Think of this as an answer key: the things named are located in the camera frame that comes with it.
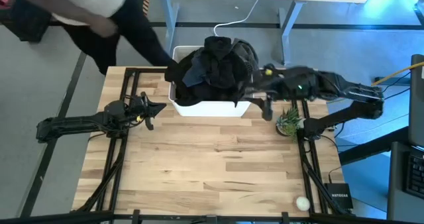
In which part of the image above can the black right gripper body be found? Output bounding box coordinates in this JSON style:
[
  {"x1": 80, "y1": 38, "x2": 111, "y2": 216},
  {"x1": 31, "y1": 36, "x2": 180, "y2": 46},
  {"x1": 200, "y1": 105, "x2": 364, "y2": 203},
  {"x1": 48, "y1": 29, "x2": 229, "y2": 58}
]
[{"x1": 256, "y1": 64, "x2": 311, "y2": 101}]

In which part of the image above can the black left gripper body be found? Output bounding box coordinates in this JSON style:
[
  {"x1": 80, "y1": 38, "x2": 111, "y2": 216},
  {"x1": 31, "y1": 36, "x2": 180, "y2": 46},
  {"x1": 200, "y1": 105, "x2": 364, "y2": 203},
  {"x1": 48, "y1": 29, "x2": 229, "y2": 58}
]
[{"x1": 124, "y1": 91, "x2": 150, "y2": 123}]

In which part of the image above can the black garment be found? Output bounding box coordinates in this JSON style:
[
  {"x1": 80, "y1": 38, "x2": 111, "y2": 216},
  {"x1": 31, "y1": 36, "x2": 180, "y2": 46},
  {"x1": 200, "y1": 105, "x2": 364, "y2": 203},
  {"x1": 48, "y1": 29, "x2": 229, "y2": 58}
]
[{"x1": 164, "y1": 35, "x2": 262, "y2": 107}]

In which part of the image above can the small green potted plant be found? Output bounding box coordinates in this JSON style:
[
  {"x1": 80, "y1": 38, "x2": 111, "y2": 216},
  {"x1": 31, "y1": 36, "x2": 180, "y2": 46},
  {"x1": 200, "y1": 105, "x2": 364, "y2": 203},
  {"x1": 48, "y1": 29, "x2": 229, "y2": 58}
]
[{"x1": 276, "y1": 106, "x2": 304, "y2": 142}]

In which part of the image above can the dark grey garment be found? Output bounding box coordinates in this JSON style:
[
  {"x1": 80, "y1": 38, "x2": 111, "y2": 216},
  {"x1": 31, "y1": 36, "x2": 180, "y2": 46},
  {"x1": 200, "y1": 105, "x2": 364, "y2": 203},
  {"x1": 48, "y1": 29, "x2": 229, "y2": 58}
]
[{"x1": 231, "y1": 39, "x2": 262, "y2": 83}]

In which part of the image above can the white plastic bin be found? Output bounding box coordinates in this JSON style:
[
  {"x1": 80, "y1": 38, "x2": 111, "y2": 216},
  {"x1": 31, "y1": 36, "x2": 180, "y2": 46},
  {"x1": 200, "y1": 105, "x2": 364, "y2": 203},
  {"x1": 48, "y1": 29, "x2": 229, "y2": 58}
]
[{"x1": 168, "y1": 45, "x2": 252, "y2": 117}]

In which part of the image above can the dark blue garment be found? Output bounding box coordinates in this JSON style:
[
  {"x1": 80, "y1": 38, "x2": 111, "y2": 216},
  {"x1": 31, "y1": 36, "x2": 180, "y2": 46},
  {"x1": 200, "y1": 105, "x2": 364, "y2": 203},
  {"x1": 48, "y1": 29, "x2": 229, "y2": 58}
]
[{"x1": 182, "y1": 56, "x2": 213, "y2": 87}]

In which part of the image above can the person's hand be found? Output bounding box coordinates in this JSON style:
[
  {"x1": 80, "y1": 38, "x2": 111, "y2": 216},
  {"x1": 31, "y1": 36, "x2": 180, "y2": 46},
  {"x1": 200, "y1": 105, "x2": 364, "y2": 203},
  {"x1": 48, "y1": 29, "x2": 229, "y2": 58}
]
[{"x1": 89, "y1": 17, "x2": 119, "y2": 38}]

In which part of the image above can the white ball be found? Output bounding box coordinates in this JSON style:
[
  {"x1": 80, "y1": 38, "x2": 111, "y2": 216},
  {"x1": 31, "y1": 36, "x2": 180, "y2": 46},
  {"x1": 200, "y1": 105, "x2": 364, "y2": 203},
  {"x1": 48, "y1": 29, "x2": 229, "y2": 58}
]
[{"x1": 295, "y1": 196, "x2": 311, "y2": 212}]

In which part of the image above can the black network router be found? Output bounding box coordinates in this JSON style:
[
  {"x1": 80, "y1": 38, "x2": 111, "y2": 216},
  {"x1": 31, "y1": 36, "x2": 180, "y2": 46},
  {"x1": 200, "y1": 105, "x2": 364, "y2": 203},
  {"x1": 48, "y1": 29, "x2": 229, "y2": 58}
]
[{"x1": 323, "y1": 182, "x2": 354, "y2": 211}]

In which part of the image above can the person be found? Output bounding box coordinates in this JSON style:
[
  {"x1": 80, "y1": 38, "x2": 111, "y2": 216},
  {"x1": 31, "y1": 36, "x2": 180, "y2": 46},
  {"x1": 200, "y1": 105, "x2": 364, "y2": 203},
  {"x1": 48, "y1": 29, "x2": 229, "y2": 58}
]
[{"x1": 13, "y1": 0, "x2": 178, "y2": 76}]

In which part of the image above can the black monitor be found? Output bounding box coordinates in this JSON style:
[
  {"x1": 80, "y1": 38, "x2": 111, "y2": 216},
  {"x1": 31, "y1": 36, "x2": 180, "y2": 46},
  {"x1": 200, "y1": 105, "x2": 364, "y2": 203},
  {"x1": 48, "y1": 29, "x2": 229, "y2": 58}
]
[{"x1": 407, "y1": 54, "x2": 424, "y2": 148}]

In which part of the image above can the black plastic crate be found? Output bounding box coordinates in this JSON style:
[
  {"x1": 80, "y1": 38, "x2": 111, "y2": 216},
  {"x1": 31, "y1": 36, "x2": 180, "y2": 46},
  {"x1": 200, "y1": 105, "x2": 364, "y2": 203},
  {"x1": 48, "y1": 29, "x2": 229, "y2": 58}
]
[{"x1": 0, "y1": 0, "x2": 52, "y2": 42}]

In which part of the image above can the dark grey workstation stand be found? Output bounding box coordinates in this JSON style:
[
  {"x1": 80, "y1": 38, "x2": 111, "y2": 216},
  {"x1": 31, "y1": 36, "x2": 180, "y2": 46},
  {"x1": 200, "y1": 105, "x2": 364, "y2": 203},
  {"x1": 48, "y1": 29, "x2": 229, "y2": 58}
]
[{"x1": 386, "y1": 140, "x2": 424, "y2": 222}]

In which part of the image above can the black keyboard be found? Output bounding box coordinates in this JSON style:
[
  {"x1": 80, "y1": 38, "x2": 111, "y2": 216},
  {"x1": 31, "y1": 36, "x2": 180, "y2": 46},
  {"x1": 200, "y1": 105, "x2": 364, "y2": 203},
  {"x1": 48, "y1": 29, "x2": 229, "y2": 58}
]
[{"x1": 405, "y1": 152, "x2": 424, "y2": 200}]

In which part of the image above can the black aluminium frame rail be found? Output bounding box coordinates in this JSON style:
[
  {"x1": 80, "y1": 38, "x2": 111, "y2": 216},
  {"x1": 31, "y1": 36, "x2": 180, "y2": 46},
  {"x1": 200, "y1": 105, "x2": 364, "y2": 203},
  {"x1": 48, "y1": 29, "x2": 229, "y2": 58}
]
[
  {"x1": 71, "y1": 67, "x2": 140, "y2": 215},
  {"x1": 291, "y1": 99, "x2": 352, "y2": 215}
]

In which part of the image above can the white cable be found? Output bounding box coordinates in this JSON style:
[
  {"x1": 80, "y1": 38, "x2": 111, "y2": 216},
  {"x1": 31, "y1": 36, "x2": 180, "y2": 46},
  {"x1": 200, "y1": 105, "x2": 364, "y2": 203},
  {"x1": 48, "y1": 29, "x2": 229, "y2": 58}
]
[{"x1": 213, "y1": 0, "x2": 260, "y2": 37}]

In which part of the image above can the yellow cable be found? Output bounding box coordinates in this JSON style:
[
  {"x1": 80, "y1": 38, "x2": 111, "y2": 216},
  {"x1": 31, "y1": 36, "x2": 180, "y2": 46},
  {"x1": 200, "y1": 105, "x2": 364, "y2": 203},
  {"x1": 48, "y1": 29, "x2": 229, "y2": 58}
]
[{"x1": 370, "y1": 61, "x2": 424, "y2": 86}]

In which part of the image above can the black aluminium frame crossbar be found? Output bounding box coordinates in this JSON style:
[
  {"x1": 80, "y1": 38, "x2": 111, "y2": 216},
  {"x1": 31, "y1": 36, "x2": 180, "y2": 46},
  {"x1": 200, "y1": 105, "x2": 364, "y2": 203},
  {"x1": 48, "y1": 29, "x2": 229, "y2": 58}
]
[{"x1": 0, "y1": 210, "x2": 424, "y2": 224}]

